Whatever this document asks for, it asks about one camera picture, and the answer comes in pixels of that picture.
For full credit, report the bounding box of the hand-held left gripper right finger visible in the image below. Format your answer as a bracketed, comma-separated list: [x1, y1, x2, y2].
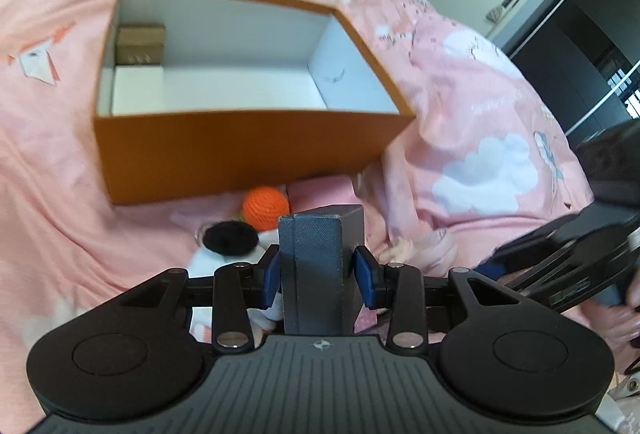
[351, 245, 523, 349]

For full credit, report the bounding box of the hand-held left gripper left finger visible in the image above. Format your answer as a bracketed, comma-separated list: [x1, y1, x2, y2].
[117, 244, 282, 351]

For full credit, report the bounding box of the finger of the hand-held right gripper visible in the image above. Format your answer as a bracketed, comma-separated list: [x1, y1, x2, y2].
[474, 203, 627, 284]
[575, 119, 640, 215]

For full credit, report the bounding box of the dark grey textured box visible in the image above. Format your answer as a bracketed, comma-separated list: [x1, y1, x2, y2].
[277, 204, 367, 336]

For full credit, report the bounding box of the orange cardboard box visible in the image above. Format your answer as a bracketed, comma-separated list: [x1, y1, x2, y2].
[93, 0, 417, 206]

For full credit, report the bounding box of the person's right hand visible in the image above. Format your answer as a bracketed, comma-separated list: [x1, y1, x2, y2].
[582, 264, 640, 373]

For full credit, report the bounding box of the white pink plush black pompom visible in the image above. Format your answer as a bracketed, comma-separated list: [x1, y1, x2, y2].
[190, 220, 283, 332]

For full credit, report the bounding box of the pink mini backpack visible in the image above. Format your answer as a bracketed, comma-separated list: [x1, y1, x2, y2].
[380, 229, 459, 280]

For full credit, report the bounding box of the orange crochet ball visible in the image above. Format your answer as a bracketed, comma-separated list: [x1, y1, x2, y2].
[242, 187, 291, 231]

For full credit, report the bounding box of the white rectangular box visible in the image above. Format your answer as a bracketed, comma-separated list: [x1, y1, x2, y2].
[111, 66, 166, 116]

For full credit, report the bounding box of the pink printed blanket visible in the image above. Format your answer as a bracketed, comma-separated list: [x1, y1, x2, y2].
[0, 0, 640, 420]

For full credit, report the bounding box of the gold gift box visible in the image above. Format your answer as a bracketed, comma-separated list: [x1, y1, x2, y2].
[116, 25, 166, 66]

